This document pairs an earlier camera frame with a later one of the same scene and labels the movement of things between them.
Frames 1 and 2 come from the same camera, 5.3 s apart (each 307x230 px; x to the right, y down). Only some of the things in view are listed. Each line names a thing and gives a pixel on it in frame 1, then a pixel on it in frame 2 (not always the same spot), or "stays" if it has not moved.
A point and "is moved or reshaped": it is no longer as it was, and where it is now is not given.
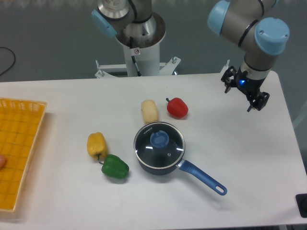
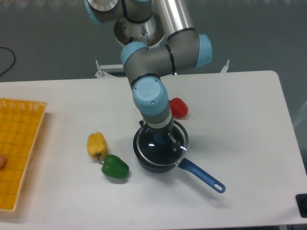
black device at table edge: (301, 201) stays
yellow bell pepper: (97, 145) stays
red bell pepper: (177, 108) stays
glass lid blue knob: (159, 139) is moved or reshaped
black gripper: (251, 86) to (167, 129)
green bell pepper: (114, 166) stays
